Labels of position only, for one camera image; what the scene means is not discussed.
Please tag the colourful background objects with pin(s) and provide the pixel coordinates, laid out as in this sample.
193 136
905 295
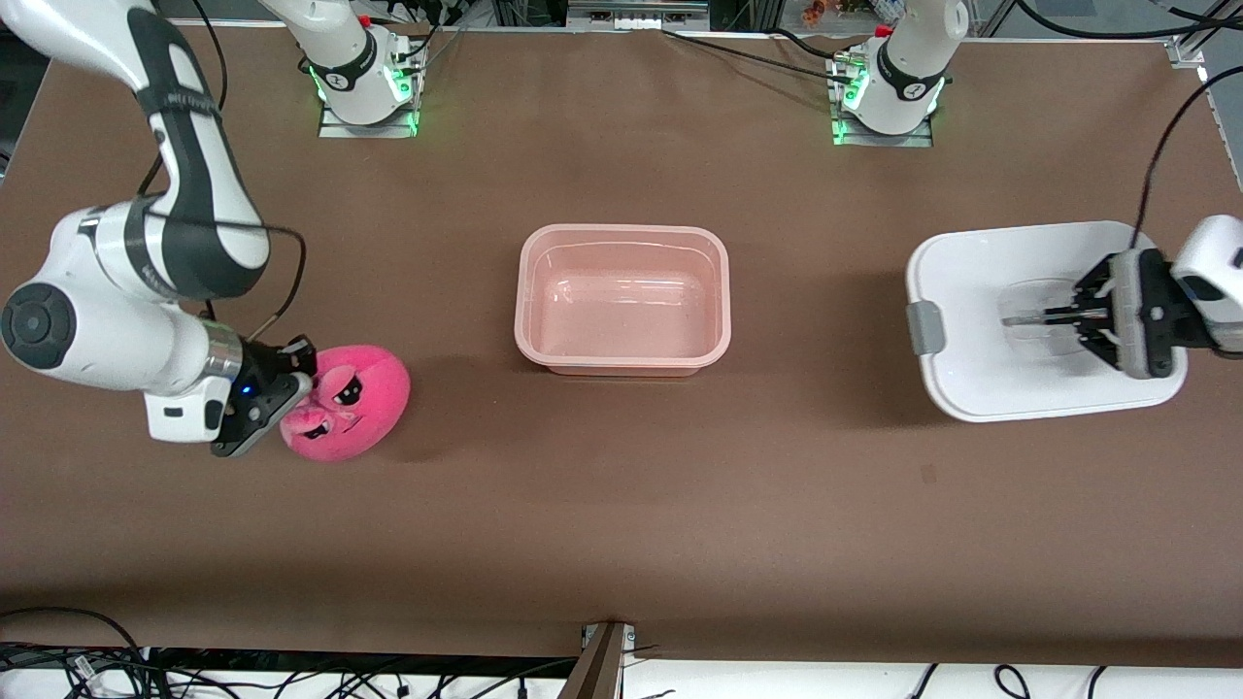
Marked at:
855 10

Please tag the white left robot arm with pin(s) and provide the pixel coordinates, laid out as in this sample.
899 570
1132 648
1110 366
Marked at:
908 68

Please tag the white lid with grey clips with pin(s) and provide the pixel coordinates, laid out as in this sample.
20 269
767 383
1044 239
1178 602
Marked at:
971 282

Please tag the aluminium profile post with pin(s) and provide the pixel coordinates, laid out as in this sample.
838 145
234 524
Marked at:
597 665

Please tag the pink plush toy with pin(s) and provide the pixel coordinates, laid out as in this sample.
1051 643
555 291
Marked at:
359 398

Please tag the grey metal bracket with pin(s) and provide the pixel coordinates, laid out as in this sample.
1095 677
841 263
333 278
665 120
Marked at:
636 12

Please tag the aluminium corner frame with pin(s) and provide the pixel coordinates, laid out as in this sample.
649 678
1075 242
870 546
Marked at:
1187 50

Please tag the pink plastic storage box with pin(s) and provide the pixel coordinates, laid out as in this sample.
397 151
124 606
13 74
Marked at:
621 301

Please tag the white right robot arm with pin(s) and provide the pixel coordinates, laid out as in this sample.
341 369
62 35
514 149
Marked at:
194 194

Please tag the brown table cover sheet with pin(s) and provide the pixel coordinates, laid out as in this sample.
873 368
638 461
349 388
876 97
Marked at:
777 534

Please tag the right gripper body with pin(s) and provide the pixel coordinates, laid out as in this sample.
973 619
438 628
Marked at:
260 366

